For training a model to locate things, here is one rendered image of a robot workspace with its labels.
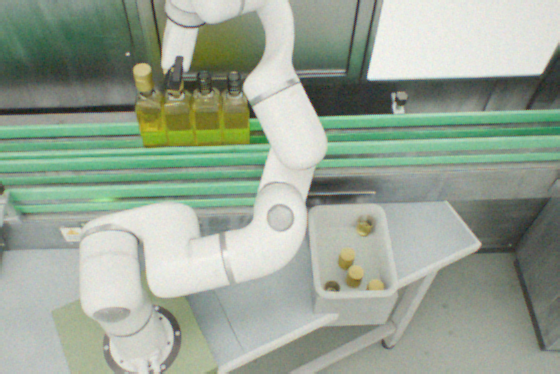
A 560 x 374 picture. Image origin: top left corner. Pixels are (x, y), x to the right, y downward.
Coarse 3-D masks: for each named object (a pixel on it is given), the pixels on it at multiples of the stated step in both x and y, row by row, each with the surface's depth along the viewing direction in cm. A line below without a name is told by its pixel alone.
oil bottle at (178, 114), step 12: (168, 96) 120; (168, 108) 119; (180, 108) 119; (192, 108) 123; (168, 120) 121; (180, 120) 122; (192, 120) 123; (168, 132) 125; (180, 132) 125; (192, 132) 125; (180, 144) 128; (192, 144) 128
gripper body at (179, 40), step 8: (168, 16) 100; (168, 24) 102; (176, 24) 100; (200, 24) 101; (168, 32) 102; (176, 32) 100; (184, 32) 100; (192, 32) 101; (168, 40) 102; (176, 40) 101; (184, 40) 102; (192, 40) 102; (168, 48) 103; (176, 48) 103; (184, 48) 103; (192, 48) 103; (168, 56) 104; (184, 56) 104; (168, 64) 106; (184, 64) 106; (184, 72) 108
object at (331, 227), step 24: (312, 216) 133; (336, 216) 136; (384, 216) 133; (312, 240) 130; (336, 240) 138; (360, 240) 138; (384, 240) 130; (336, 264) 134; (360, 264) 134; (384, 264) 130; (360, 288) 131; (384, 288) 129
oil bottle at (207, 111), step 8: (216, 88) 121; (216, 96) 120; (200, 104) 119; (208, 104) 119; (216, 104) 120; (200, 112) 120; (208, 112) 121; (216, 112) 121; (200, 120) 122; (208, 120) 123; (216, 120) 123; (200, 128) 125; (208, 128) 125; (216, 128) 125; (200, 136) 127; (208, 136) 127; (216, 136) 127; (200, 144) 129; (208, 144) 129; (216, 144) 129
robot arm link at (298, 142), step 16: (272, 96) 90; (288, 96) 90; (304, 96) 91; (256, 112) 93; (272, 112) 90; (288, 112) 90; (304, 112) 90; (272, 128) 91; (288, 128) 90; (304, 128) 90; (320, 128) 92; (272, 144) 93; (288, 144) 90; (304, 144) 90; (320, 144) 91; (272, 160) 102; (288, 160) 92; (304, 160) 91; (272, 176) 102; (288, 176) 102; (304, 176) 102; (304, 192) 103
